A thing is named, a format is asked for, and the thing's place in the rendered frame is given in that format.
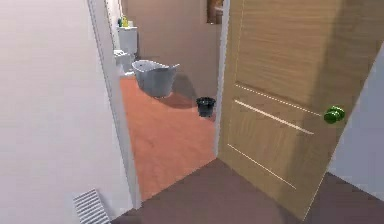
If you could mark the black waste bin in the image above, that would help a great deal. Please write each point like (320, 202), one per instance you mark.
(205, 106)

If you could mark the grey laundry basket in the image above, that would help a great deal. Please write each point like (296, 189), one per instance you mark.
(155, 80)

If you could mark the light wooden room door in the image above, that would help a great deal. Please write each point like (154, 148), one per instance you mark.
(273, 66)

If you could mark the white toilet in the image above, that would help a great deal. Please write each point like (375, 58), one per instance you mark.
(127, 43)

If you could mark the yellow spray bottle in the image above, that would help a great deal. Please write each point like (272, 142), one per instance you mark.
(124, 22)

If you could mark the white floor vent grille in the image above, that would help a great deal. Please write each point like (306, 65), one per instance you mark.
(90, 207)

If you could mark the green round door knob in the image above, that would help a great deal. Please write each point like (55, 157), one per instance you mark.
(333, 114)

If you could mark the brown framed wall picture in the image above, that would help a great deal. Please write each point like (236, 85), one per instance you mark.
(214, 11)

